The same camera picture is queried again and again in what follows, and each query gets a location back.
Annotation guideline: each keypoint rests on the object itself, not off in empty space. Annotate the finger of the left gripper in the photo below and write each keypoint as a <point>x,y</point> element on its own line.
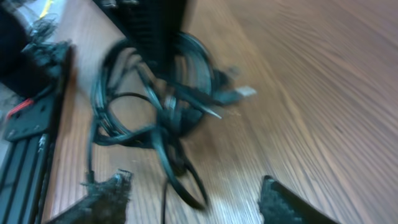
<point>151,27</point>

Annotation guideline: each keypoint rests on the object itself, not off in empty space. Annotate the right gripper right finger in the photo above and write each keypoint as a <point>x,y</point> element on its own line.
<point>279,205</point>

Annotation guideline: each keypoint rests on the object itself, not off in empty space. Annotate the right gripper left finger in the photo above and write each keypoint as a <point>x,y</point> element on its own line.
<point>106,202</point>

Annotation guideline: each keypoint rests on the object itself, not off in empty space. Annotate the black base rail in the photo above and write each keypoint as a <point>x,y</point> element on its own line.
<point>25,172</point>

